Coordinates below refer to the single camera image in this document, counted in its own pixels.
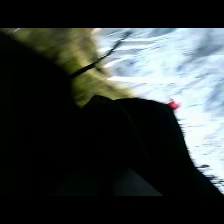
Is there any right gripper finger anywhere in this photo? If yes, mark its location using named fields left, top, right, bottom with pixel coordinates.
left=113, top=166, right=163, bottom=197

